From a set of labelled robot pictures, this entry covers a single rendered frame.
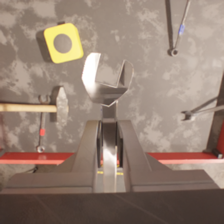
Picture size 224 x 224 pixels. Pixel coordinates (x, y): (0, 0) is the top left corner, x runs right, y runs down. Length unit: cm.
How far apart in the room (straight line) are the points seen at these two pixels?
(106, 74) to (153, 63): 13
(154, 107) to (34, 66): 35
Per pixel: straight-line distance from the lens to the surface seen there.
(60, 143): 54
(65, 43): 42
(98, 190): 146
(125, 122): 15
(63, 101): 45
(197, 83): 52
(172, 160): 54
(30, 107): 48
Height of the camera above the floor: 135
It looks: 71 degrees down
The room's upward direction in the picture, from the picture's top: 176 degrees clockwise
